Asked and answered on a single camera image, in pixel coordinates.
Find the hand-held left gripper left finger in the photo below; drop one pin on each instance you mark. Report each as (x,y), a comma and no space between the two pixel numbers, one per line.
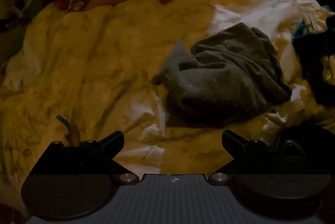
(113,140)

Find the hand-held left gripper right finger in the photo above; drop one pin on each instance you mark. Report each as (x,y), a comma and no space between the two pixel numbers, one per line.
(231,140)

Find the grey dotted small shirt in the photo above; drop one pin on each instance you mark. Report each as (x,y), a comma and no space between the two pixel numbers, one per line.
(225,77)

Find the dark clothes pile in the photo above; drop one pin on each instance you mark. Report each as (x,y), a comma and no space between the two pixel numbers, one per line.
(28,1)

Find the blue and white cloth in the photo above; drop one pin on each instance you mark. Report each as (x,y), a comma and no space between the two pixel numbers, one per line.
(310,21)

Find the floral bed sheet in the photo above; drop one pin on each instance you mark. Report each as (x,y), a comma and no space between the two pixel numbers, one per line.
(91,61)

